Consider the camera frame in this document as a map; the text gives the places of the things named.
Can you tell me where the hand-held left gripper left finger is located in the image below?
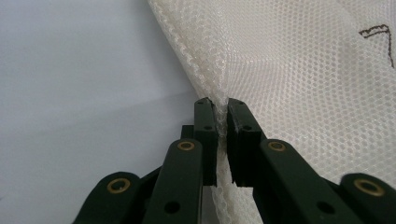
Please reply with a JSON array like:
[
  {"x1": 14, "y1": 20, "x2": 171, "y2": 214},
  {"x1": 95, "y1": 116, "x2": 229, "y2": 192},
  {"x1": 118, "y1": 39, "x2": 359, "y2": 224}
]
[{"x1": 141, "y1": 97, "x2": 219, "y2": 224}]

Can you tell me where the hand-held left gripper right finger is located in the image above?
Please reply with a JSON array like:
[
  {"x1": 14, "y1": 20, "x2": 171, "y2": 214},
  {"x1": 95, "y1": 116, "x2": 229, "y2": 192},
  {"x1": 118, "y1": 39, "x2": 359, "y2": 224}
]
[{"x1": 226, "y1": 97, "x2": 365, "y2": 224}]

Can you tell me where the white mesh laundry bag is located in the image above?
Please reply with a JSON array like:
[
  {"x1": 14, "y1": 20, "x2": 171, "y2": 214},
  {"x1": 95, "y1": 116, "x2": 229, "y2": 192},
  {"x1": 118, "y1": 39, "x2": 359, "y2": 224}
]
[{"x1": 147, "y1": 0, "x2": 396, "y2": 224}]

